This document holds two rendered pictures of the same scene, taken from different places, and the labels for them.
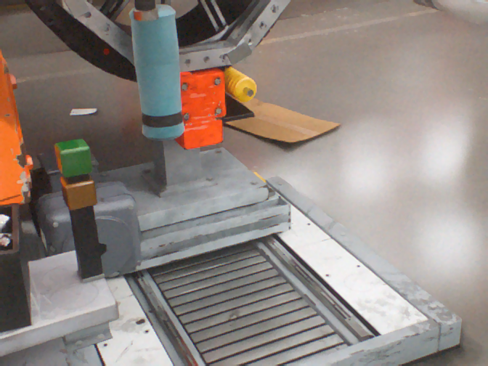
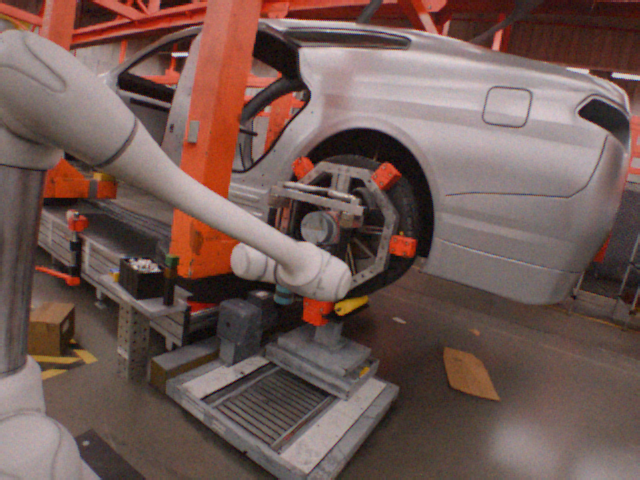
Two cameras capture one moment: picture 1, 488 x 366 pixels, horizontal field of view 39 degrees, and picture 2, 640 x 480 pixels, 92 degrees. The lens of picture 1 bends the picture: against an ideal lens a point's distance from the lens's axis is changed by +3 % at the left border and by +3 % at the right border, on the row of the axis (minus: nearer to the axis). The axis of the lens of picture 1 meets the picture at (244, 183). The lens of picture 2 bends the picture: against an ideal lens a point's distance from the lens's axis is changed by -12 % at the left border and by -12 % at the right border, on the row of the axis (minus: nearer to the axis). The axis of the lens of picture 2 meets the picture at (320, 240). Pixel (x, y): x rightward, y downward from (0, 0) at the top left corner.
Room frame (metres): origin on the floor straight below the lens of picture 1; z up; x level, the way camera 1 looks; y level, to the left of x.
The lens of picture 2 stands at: (0.55, -1.11, 1.06)
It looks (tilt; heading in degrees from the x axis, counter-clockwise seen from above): 10 degrees down; 54
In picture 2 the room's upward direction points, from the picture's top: 11 degrees clockwise
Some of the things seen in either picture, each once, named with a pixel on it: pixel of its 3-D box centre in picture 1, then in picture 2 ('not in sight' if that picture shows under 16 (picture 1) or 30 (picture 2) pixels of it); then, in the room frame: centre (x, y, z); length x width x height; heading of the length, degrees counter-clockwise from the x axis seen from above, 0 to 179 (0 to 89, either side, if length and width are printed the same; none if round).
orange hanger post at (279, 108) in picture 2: not in sight; (277, 114); (2.66, 3.33, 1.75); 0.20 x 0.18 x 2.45; 25
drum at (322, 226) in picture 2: not in sight; (326, 227); (1.43, 0.08, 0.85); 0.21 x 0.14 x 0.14; 25
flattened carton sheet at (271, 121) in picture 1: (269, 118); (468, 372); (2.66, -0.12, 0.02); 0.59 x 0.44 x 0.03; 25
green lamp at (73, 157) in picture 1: (73, 157); (172, 260); (0.85, 0.23, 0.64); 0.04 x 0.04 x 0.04; 25
